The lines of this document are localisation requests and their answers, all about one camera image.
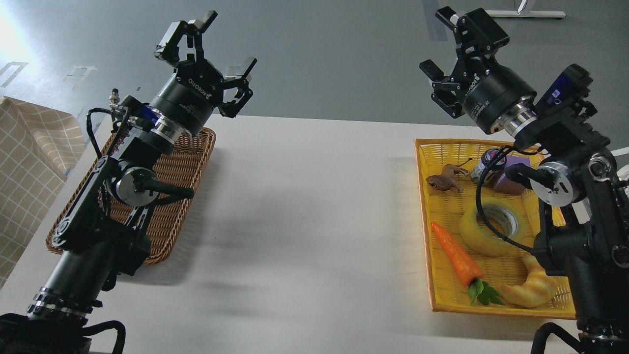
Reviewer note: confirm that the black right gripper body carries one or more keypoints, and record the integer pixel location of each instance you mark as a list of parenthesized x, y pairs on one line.
[(495, 98)]

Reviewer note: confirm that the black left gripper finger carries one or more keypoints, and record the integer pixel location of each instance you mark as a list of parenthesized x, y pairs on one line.
[(168, 49), (238, 78)]

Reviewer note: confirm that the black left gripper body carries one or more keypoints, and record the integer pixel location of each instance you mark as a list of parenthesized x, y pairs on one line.
[(188, 97)]

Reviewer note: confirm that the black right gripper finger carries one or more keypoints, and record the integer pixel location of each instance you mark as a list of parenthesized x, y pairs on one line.
[(477, 37), (449, 91)]

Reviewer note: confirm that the yellow tape roll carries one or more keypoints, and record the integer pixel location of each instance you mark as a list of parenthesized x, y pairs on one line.
[(480, 238)]

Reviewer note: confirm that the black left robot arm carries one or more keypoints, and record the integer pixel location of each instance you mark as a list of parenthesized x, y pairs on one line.
[(104, 232)]

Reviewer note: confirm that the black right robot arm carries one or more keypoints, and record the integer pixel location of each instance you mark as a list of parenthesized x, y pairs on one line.
[(583, 203)]

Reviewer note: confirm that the white stand base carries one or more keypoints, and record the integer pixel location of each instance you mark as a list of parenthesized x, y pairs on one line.
[(524, 9)]

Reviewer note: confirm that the small dark jar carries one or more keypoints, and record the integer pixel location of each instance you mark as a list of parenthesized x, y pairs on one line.
[(482, 166)]

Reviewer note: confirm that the brown toy animal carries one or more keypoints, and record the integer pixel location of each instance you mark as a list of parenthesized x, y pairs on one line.
[(445, 181)]

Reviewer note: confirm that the yellow plastic basket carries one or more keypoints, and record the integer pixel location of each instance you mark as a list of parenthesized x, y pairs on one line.
[(447, 208)]

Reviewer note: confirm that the beige checkered cloth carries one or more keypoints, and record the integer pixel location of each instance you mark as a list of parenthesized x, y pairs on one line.
[(38, 147)]

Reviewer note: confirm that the orange toy carrot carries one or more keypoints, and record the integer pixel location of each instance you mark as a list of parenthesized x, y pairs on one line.
[(467, 270)]

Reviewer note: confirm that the toy croissant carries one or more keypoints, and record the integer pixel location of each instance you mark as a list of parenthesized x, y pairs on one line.
[(538, 289)]

